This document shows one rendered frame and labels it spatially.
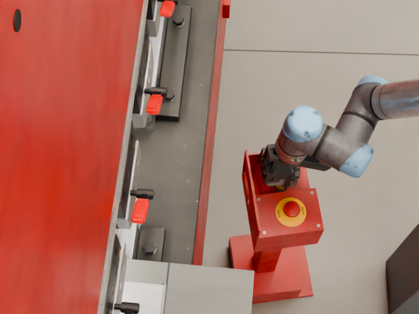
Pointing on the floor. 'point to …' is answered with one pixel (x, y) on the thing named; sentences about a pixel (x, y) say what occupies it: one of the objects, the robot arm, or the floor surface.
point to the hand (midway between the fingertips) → (284, 180)
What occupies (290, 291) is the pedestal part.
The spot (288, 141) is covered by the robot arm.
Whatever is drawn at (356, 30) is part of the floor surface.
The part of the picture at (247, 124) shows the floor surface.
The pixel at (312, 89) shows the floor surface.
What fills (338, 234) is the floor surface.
